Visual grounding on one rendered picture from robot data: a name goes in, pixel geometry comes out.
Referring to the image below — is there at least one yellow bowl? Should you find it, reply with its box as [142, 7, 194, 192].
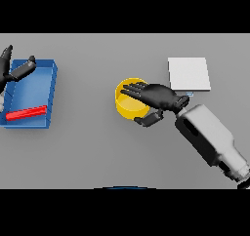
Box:
[114, 77, 151, 120]

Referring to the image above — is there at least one dark left robot hand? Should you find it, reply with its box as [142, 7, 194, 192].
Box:
[0, 44, 37, 94]

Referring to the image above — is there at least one blue tray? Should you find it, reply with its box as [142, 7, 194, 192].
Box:
[0, 59, 59, 130]

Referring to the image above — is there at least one red beaker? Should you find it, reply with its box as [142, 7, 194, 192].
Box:
[5, 104, 49, 122]

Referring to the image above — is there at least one dark right robot hand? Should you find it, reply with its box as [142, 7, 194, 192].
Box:
[120, 81, 190, 128]

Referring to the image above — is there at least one pale square measuring scale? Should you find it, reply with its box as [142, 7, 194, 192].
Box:
[167, 57, 212, 97]

